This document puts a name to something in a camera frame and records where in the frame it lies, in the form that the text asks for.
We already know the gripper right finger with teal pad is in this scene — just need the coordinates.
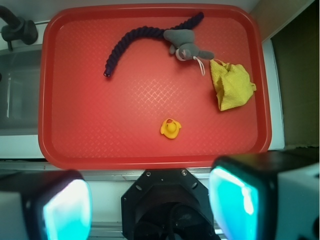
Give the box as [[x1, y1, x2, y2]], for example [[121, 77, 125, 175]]
[[208, 149, 320, 240]]

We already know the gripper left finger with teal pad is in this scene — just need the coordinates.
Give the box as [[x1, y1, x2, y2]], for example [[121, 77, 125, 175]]
[[0, 170, 93, 240]]

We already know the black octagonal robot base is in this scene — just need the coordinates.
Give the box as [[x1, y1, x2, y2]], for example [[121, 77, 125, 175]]
[[121, 168, 220, 240]]

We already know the yellow cloth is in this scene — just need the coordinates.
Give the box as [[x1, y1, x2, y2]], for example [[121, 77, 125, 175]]
[[210, 59, 257, 112]]

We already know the yellow rubber duck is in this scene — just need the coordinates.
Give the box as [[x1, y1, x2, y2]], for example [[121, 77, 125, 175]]
[[160, 118, 182, 140]]

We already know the metal sink basin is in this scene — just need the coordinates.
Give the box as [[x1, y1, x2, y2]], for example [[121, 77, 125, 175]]
[[0, 45, 42, 136]]

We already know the grey plush mouse toy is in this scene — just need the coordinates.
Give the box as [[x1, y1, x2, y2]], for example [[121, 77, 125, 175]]
[[163, 29, 215, 76]]

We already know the black faucet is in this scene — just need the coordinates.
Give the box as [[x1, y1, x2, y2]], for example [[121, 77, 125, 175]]
[[0, 5, 39, 52]]

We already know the dark purple rope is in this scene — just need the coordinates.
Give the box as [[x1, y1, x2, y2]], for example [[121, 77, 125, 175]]
[[103, 11, 205, 78]]

